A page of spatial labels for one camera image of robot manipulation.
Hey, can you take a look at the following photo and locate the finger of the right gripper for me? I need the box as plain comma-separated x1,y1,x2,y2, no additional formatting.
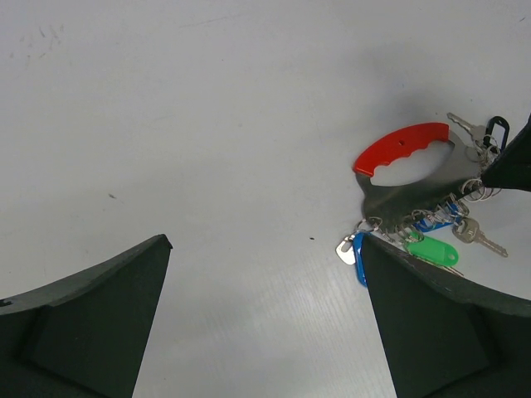
481,119,531,192

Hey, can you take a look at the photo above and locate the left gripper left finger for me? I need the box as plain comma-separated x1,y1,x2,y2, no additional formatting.
1,235,173,397

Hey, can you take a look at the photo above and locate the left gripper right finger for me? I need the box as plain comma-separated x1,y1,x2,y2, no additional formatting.
361,236,530,397

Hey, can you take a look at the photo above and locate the key holder with red handle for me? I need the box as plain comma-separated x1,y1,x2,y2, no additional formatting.
352,122,501,235

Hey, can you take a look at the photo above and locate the black tagged key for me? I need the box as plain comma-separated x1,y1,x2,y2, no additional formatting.
446,113,510,151

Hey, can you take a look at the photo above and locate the plain silver key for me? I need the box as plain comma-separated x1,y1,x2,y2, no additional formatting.
452,217,509,258

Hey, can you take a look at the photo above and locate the green tagged key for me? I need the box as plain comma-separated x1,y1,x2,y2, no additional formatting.
405,235,464,277

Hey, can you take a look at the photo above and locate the blue tagged key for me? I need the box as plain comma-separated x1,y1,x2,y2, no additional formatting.
335,231,371,288

